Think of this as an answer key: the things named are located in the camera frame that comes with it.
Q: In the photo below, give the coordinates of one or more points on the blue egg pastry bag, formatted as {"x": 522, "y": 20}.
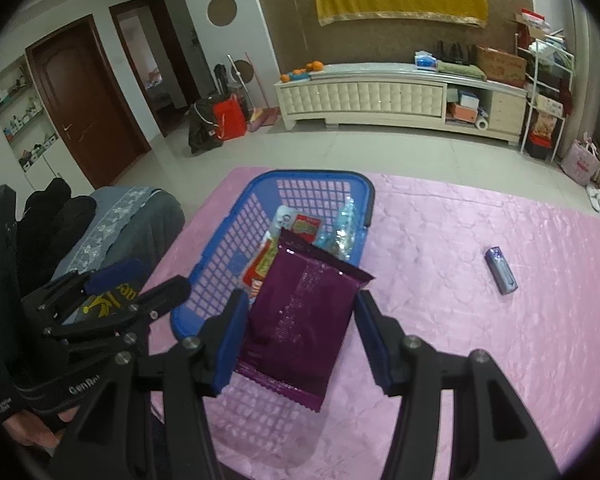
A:
{"x": 340, "y": 238}

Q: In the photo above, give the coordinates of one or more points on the left hand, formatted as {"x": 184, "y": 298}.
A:
{"x": 28, "y": 430}

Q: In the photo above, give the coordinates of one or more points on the blue net round pastry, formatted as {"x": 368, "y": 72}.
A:
{"x": 283, "y": 219}

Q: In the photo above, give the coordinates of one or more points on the oranges on cabinet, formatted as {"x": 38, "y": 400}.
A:
{"x": 302, "y": 73}

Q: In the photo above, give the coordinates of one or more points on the pink quilted tablecloth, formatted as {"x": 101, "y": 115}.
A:
{"x": 425, "y": 250}

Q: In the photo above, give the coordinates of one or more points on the blue plastic basket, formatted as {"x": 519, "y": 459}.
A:
{"x": 236, "y": 241}

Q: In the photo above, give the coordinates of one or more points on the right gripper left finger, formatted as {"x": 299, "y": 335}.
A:
{"x": 215, "y": 344}

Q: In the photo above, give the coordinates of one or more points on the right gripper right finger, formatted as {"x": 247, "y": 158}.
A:
{"x": 389, "y": 351}

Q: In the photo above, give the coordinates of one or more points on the blue-grey roll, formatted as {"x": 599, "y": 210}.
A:
{"x": 501, "y": 272}

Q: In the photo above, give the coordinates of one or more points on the dark wooden door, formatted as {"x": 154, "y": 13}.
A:
{"x": 84, "y": 101}

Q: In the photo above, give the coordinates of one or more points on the white tv cabinet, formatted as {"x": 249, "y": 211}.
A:
{"x": 405, "y": 96}

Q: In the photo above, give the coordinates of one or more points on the white slippers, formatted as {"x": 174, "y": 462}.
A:
{"x": 594, "y": 197}

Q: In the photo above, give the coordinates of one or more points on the green folded towel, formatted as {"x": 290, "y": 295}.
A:
{"x": 460, "y": 70}

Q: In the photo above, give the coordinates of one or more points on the cardboard box on cabinet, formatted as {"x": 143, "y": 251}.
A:
{"x": 501, "y": 66}

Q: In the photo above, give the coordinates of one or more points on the red shopping bag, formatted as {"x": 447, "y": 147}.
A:
{"x": 229, "y": 118}

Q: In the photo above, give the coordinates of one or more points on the white metal shelf rack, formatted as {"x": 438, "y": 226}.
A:
{"x": 549, "y": 80}

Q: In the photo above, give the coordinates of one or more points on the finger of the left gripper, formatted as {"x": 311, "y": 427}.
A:
{"x": 61, "y": 298}
{"x": 148, "y": 307}

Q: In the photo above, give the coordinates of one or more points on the blue tissue pack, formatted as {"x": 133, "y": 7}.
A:
{"x": 424, "y": 60}

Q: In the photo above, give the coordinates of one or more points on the pink gift bag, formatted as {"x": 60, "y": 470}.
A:
{"x": 581, "y": 161}

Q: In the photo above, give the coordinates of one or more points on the black bag on floor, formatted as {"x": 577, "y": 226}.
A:
{"x": 202, "y": 136}

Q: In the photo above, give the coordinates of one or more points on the large red noodle pack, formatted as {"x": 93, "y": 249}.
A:
{"x": 305, "y": 226}

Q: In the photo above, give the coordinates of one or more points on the purple snack packet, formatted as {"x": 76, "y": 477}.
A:
{"x": 297, "y": 323}

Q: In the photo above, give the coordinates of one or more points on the grey embroidered chair cover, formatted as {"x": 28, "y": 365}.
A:
{"x": 129, "y": 224}

